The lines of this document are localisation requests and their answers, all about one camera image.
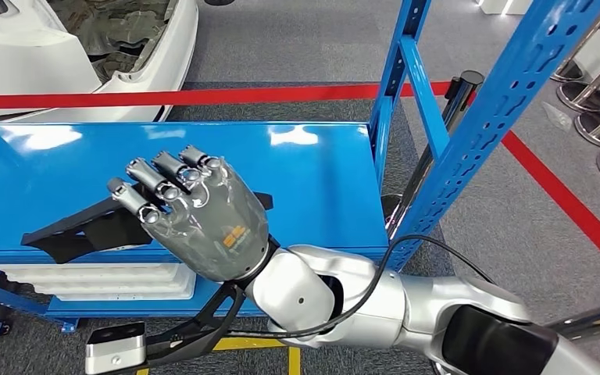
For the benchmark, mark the blue metal shelf rack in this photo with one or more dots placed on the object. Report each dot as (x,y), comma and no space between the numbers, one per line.
(305,181)

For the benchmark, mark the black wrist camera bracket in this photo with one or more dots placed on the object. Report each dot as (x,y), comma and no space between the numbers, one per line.
(196,331)

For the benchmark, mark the black plastic panel part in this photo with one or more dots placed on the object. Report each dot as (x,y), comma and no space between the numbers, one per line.
(88,233)

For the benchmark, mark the yellow floor tape square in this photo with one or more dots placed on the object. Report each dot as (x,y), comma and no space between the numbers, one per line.
(294,362)

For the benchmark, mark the chrome stanchion black top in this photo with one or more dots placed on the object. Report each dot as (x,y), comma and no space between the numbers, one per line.
(595,318)
(458,103)

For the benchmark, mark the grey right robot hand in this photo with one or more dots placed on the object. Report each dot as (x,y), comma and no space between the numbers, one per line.
(212,222)

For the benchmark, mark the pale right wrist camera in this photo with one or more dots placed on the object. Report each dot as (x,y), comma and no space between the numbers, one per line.
(116,352)

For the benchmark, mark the white car body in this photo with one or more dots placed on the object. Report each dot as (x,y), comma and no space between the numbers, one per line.
(20,62)

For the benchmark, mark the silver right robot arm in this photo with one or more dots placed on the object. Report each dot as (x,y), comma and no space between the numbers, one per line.
(424,305)

